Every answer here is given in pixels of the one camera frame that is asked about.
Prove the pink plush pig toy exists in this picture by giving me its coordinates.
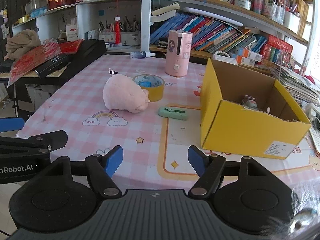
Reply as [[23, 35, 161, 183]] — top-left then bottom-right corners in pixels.
[[103, 68, 150, 113]]

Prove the yellow tape roll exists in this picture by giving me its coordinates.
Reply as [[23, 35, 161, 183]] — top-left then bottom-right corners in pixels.
[[132, 74, 165, 102]]

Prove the yellow cardboard box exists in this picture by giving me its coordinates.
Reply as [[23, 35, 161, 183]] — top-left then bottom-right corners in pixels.
[[200, 59, 311, 159]]

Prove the black rectangular case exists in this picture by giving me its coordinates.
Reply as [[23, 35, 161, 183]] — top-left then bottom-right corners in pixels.
[[35, 54, 69, 79]]

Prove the pink checkered tablecloth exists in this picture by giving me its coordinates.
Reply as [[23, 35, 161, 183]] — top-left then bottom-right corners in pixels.
[[15, 54, 320, 221]]

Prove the small toy in box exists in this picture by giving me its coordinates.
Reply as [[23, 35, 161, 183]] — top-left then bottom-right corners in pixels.
[[242, 95, 258, 110]]

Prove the beige towel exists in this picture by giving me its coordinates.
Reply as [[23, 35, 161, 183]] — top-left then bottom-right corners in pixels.
[[4, 29, 41, 60]]

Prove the red plastic bag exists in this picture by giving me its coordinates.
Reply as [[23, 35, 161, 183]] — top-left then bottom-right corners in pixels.
[[7, 38, 63, 87]]

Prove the pink cylindrical humidifier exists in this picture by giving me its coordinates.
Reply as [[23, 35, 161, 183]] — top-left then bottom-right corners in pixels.
[[165, 30, 193, 77]]

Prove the black keyboard piano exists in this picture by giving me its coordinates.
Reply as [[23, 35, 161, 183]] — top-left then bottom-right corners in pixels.
[[13, 40, 106, 86]]

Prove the white beaded bag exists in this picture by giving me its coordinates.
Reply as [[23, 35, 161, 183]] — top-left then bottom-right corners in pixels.
[[212, 51, 238, 66]]

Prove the small spray bottle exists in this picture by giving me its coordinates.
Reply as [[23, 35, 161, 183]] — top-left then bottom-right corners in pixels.
[[130, 51, 156, 59]]

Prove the stack of papers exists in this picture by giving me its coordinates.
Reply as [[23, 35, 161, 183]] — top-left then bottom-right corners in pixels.
[[268, 64, 319, 107]]

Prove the white pen holder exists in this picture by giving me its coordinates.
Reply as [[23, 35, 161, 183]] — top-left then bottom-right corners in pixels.
[[98, 31, 141, 47]]

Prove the red tassel ornament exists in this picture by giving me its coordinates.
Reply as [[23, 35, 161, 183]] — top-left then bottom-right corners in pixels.
[[114, 16, 121, 44]]

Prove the white bookshelf unit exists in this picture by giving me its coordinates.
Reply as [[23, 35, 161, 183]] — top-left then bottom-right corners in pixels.
[[12, 0, 311, 54]]

